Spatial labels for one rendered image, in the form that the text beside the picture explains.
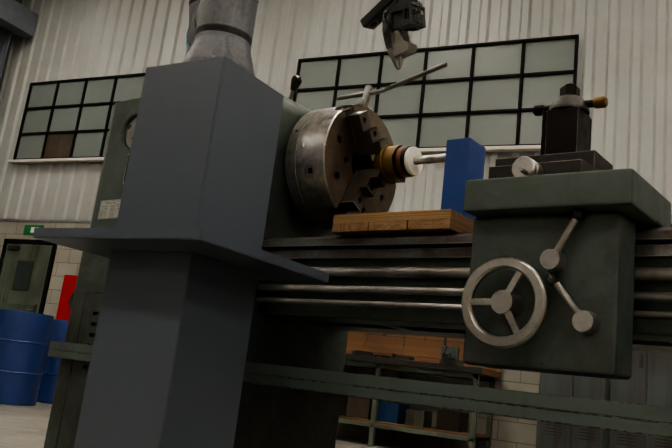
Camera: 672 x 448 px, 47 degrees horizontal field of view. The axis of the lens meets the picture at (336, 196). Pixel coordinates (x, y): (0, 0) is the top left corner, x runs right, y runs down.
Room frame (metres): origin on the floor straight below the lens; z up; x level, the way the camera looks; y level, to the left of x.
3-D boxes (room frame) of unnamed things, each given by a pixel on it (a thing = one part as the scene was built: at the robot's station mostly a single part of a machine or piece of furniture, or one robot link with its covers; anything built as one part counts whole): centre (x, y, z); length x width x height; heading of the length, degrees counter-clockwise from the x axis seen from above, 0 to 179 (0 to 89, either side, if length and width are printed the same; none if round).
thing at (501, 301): (1.32, -0.37, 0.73); 0.27 x 0.12 x 0.27; 51
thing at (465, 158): (1.70, -0.28, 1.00); 0.08 x 0.06 x 0.23; 141
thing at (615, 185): (1.46, -0.51, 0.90); 0.53 x 0.30 x 0.06; 141
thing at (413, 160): (1.75, -0.22, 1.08); 0.13 x 0.07 x 0.07; 51
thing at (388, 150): (1.82, -0.13, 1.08); 0.09 x 0.09 x 0.09; 51
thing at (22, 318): (7.92, 2.96, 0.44); 0.59 x 0.59 x 0.88
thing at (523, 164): (1.32, -0.33, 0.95); 0.07 x 0.04 x 0.04; 141
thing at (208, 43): (1.47, 0.27, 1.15); 0.15 x 0.15 x 0.10
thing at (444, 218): (1.74, -0.23, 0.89); 0.36 x 0.30 x 0.04; 141
